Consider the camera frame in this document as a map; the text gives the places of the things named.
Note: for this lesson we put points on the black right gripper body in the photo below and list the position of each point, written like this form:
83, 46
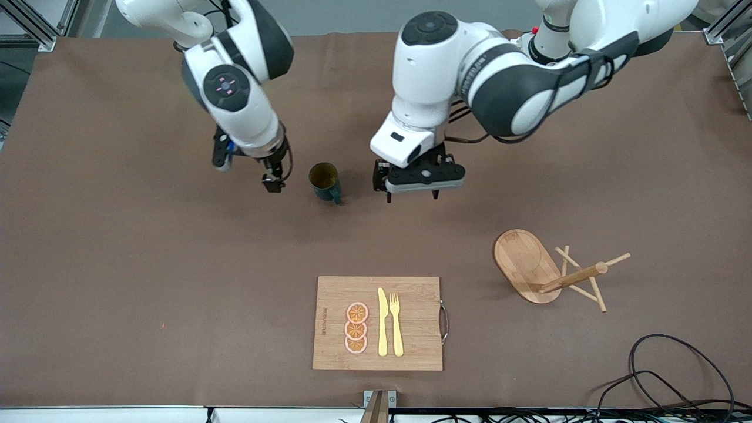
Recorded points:
274, 161

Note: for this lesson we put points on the bamboo cutting board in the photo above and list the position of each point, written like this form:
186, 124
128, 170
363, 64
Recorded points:
417, 317

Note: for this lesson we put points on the dark green cup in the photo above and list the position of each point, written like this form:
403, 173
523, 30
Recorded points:
329, 192

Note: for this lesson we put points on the yellow plastic knife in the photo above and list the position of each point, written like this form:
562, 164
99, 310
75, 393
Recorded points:
382, 329

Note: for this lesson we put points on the wooden mug tree stand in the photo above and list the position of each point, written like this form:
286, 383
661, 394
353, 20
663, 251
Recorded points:
517, 264

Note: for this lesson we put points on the aluminium frame profile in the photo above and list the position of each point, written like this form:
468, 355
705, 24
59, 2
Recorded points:
714, 35
47, 43

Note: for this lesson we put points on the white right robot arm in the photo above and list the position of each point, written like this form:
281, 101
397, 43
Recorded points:
252, 123

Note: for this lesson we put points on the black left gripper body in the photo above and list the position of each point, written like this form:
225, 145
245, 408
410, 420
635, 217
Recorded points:
442, 157

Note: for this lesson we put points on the yellow plastic fork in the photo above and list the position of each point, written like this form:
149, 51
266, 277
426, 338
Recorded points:
398, 338

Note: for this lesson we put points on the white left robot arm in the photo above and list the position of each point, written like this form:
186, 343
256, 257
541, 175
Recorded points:
429, 76

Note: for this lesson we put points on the brown table cover sheet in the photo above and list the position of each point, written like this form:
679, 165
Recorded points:
235, 264

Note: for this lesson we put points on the orange slice toy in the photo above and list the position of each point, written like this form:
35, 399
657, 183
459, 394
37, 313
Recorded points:
357, 312

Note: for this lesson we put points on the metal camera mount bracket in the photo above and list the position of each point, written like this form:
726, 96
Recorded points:
379, 408

